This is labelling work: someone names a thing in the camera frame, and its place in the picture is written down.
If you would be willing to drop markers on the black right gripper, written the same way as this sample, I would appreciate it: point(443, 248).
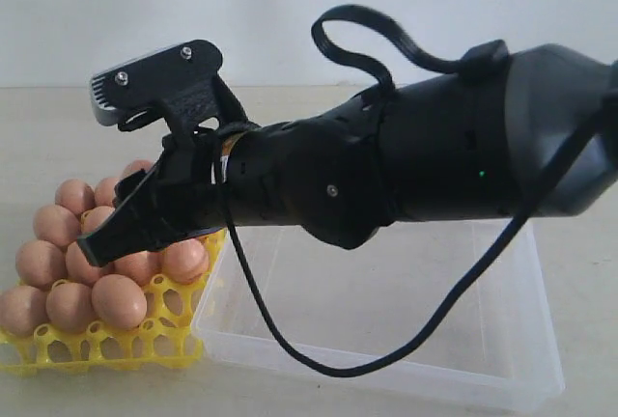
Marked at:
point(191, 190)

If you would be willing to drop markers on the brown egg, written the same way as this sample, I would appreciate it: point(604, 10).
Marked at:
point(75, 195)
point(135, 166)
point(119, 301)
point(40, 264)
point(69, 307)
point(186, 261)
point(140, 267)
point(57, 225)
point(23, 309)
point(95, 217)
point(105, 193)
point(80, 271)

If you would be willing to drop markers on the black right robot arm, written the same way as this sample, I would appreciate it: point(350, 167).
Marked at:
point(448, 148)

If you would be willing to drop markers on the yellow plastic egg tray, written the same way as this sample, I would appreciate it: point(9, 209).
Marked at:
point(163, 338)

